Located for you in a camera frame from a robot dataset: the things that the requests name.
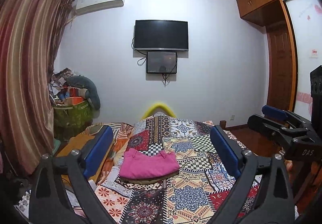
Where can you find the orange box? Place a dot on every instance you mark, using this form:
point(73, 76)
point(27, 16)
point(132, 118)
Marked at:
point(75, 99)

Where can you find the white wardrobe sliding door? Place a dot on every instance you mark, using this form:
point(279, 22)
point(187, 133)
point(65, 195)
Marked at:
point(304, 37)

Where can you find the green fabric storage box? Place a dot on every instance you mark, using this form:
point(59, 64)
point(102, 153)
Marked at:
point(73, 115)

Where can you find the pile of crumpled paper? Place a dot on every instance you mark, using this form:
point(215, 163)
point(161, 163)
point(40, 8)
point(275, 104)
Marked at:
point(59, 78)

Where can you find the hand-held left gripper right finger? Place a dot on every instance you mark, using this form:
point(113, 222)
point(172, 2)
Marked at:
point(225, 151)

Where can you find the grey plush pillow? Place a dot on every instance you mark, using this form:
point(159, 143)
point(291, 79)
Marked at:
point(93, 93)

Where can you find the striped orange bed sheet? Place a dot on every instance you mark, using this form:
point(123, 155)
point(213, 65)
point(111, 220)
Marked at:
point(120, 136)

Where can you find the striped brown curtain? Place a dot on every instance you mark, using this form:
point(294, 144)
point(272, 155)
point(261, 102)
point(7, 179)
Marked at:
point(25, 63)

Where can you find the patchwork printed blanket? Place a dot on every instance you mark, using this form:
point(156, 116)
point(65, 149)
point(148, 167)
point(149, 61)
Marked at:
point(191, 193)

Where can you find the white air conditioner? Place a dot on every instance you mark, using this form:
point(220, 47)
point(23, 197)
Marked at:
point(100, 1)

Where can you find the mustard embroidered cloth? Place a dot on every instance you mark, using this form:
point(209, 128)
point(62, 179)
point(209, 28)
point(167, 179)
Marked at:
point(73, 142)

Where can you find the black wall television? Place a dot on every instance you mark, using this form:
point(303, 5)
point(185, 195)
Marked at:
point(161, 35)

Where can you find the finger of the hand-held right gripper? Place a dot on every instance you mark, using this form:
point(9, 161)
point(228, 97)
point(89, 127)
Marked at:
point(266, 126)
point(274, 112)

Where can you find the small white wall sticker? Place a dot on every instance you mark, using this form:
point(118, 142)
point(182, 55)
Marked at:
point(313, 53)

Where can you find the olive green pants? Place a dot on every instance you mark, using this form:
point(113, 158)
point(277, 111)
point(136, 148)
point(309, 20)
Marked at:
point(151, 180)

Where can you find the yellow foam bumper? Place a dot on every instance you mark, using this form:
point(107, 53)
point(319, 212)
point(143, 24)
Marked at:
point(158, 105)

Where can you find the small black wall monitor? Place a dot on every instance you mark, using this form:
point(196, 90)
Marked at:
point(161, 63)

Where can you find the wooden bed post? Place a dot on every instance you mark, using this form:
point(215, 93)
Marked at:
point(222, 123)

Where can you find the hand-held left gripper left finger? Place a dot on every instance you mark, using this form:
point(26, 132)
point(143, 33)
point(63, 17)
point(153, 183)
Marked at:
point(99, 151)

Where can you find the pink pants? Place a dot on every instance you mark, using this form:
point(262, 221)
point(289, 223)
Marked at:
point(148, 166)

